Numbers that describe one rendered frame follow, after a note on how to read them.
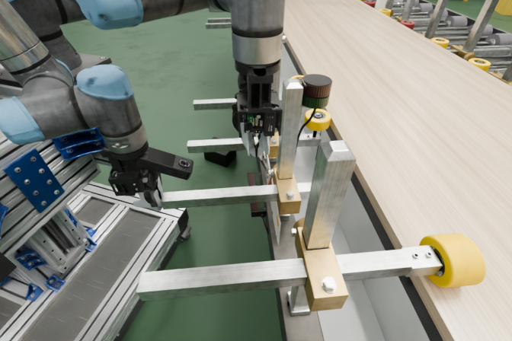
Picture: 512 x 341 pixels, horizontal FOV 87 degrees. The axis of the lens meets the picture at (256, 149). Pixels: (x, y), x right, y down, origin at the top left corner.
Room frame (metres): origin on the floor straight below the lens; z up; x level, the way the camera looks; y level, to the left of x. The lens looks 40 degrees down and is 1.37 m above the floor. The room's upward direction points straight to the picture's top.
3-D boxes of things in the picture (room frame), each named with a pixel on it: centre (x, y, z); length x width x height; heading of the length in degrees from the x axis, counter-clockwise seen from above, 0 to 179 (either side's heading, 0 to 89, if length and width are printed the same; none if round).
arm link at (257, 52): (0.41, -0.01, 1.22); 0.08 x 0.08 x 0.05
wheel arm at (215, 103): (0.95, 0.03, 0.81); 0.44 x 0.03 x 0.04; 95
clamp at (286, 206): (0.47, -0.08, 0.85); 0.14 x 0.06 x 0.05; 5
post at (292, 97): (0.49, -0.07, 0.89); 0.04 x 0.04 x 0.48; 5
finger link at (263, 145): (0.41, -0.02, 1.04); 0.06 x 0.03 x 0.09; 5
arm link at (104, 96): (0.42, 0.26, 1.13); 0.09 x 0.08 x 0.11; 118
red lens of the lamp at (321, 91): (0.50, -0.12, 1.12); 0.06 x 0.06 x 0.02
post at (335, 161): (0.25, -0.10, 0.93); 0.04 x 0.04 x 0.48; 5
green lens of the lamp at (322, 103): (0.50, -0.12, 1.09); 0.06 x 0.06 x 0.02
